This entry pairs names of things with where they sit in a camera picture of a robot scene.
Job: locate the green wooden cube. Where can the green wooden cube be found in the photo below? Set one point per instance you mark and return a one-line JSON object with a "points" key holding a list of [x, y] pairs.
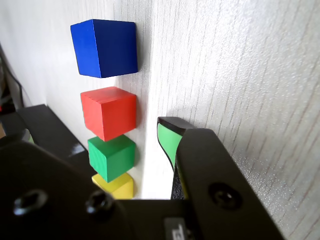
{"points": [[110, 160]]}

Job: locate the red wooden cube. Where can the red wooden cube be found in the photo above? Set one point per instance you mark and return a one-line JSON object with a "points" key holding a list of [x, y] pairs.
{"points": [[110, 115]]}

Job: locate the blue wooden cube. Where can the blue wooden cube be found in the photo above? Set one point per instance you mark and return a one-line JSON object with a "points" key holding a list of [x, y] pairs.
{"points": [[110, 50]]}

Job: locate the black box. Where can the black box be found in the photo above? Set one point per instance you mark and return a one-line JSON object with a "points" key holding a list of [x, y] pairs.
{"points": [[50, 125]]}

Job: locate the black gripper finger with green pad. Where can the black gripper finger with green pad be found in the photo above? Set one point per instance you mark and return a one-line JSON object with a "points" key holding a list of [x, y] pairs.
{"points": [[50, 200], [215, 175]]}

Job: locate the yellow wooden cube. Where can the yellow wooden cube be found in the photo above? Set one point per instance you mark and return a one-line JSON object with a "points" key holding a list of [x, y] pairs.
{"points": [[122, 187]]}

